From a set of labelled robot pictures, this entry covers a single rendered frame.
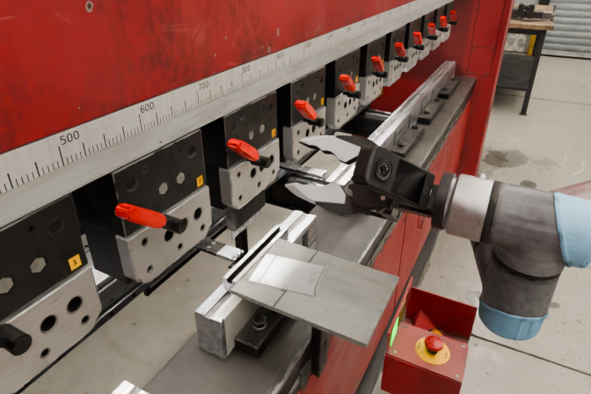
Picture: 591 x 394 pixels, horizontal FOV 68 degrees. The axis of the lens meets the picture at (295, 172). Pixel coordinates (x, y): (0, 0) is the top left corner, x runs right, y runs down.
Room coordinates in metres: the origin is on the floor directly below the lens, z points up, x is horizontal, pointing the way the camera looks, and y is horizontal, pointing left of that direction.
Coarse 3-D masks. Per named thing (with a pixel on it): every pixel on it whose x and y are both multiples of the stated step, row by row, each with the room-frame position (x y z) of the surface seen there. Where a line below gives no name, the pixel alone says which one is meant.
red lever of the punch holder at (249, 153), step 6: (228, 144) 0.57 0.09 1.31; (234, 144) 0.56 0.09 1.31; (240, 144) 0.56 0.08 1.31; (246, 144) 0.58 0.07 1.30; (234, 150) 0.57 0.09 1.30; (240, 150) 0.56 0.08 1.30; (246, 150) 0.57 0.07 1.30; (252, 150) 0.59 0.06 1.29; (240, 156) 0.59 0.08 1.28; (246, 156) 0.58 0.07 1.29; (252, 156) 0.58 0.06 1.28; (258, 156) 0.60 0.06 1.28; (252, 162) 0.62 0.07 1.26; (258, 162) 0.61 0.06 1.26; (264, 162) 0.61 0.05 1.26; (270, 162) 0.62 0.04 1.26
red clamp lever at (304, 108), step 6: (300, 102) 0.74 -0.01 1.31; (306, 102) 0.74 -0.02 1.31; (300, 108) 0.74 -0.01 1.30; (306, 108) 0.74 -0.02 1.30; (312, 108) 0.76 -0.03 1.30; (306, 114) 0.75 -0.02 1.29; (312, 114) 0.76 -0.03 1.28; (306, 120) 0.80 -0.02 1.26; (312, 120) 0.79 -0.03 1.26; (318, 120) 0.79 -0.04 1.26; (324, 120) 0.80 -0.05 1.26; (318, 126) 0.79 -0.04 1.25
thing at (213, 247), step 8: (208, 240) 0.76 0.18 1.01; (200, 248) 0.73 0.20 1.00; (208, 248) 0.73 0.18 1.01; (216, 248) 0.73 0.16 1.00; (224, 248) 0.73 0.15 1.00; (232, 248) 0.73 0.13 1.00; (216, 256) 0.71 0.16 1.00; (224, 256) 0.70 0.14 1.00; (232, 256) 0.70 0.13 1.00; (240, 256) 0.71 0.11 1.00
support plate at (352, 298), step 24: (336, 264) 0.69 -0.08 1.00; (240, 288) 0.62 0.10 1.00; (264, 288) 0.62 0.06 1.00; (336, 288) 0.62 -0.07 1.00; (360, 288) 0.62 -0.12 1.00; (384, 288) 0.62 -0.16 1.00; (288, 312) 0.56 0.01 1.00; (312, 312) 0.56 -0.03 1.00; (336, 312) 0.56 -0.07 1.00; (360, 312) 0.56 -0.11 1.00; (336, 336) 0.51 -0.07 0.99; (360, 336) 0.51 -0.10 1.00
